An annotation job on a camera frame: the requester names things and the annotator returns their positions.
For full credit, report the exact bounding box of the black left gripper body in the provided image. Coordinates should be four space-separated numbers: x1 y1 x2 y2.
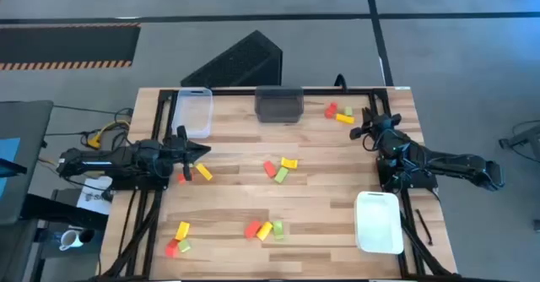
163 134 185 177

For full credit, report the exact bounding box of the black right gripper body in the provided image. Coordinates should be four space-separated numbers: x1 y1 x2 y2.
365 112 402 142

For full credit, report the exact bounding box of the clear plastic bin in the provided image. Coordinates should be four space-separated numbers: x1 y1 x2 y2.
170 86 214 140

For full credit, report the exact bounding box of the white printed paper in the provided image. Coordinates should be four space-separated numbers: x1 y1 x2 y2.
76 175 114 216

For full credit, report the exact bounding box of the dark grey plastic bin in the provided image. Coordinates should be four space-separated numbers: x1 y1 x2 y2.
254 84 305 124

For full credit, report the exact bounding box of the white plastic tray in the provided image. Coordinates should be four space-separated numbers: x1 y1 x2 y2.
353 191 405 256

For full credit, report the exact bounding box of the black perforated box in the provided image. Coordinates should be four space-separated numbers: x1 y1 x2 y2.
180 30 284 89

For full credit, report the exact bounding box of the thin black tool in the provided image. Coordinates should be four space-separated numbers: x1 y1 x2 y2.
413 208 435 247

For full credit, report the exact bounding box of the black cup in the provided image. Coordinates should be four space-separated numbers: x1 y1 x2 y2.
78 228 96 245

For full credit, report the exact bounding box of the white mug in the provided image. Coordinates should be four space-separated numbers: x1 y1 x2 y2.
58 229 84 252

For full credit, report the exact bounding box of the black low furniture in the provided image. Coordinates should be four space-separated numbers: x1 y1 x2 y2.
19 191 110 232

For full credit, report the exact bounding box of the black side table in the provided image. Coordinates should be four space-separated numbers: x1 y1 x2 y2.
0 100 55 226

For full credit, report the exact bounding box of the black hazard-striped floor mat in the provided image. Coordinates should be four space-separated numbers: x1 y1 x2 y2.
0 22 142 72

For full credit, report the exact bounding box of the blue screen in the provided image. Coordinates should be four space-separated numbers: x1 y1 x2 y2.
0 137 29 198

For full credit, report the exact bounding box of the black cable loop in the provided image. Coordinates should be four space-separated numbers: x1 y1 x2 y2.
333 73 349 93

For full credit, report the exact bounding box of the black metal table frame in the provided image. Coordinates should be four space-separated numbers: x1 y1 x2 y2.
97 86 459 281

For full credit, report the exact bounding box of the yellow cable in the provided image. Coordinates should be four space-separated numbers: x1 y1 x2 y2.
86 119 132 150

